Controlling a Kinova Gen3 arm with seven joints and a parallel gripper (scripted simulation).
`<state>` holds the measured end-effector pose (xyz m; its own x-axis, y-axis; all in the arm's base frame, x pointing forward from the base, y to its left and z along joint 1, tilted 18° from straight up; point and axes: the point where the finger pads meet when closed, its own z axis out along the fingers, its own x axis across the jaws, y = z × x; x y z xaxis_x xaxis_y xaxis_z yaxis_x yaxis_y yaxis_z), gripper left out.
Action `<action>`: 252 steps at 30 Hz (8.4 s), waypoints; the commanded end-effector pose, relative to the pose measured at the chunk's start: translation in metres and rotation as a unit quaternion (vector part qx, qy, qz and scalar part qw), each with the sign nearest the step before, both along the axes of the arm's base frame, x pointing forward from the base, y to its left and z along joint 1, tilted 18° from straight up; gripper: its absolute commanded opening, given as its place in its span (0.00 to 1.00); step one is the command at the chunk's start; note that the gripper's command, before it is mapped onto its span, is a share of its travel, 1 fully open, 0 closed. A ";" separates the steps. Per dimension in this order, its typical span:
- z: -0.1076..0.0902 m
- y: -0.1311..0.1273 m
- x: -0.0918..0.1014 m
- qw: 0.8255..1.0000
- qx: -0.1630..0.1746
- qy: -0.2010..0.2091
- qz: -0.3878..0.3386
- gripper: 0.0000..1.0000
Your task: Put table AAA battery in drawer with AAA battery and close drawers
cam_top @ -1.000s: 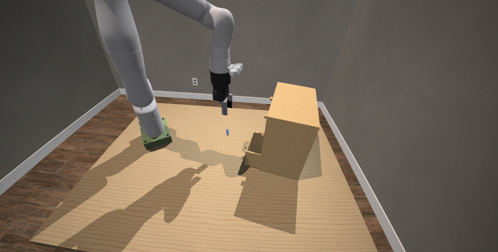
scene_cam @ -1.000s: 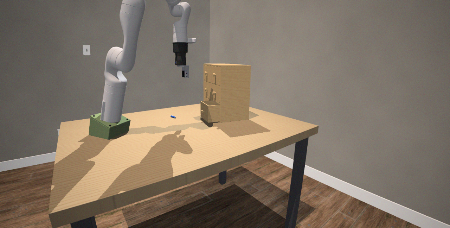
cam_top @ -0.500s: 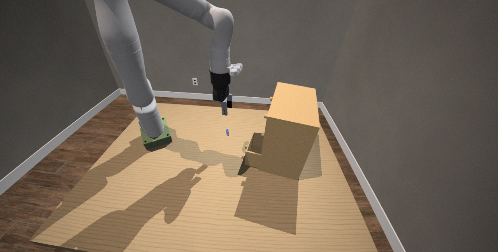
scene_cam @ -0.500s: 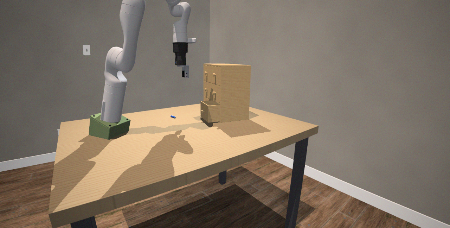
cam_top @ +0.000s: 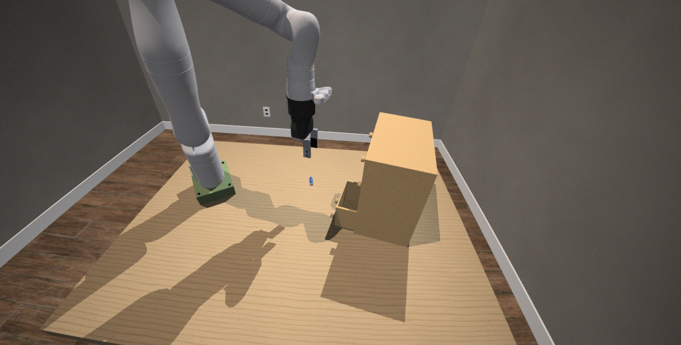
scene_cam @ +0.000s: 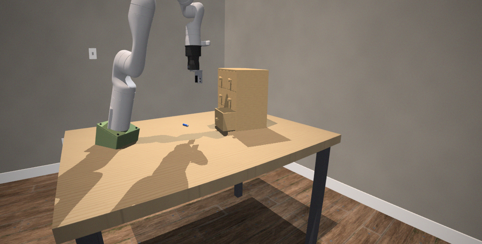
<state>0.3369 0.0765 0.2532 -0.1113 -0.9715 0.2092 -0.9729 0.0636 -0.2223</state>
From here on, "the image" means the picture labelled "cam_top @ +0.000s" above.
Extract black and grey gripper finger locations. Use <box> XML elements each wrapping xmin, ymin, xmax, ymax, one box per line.
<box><xmin>294</xmin><ymin>138</ymin><xmax>311</xmax><ymax>158</ymax></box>
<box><xmin>310</xmin><ymin>128</ymin><xmax>318</xmax><ymax>148</ymax></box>

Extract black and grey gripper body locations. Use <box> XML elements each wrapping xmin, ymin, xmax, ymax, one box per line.
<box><xmin>286</xmin><ymin>79</ymin><xmax>332</xmax><ymax>139</ymax></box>

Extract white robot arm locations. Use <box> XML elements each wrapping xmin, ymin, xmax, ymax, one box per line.
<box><xmin>128</xmin><ymin>0</ymin><xmax>320</xmax><ymax>188</ymax></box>

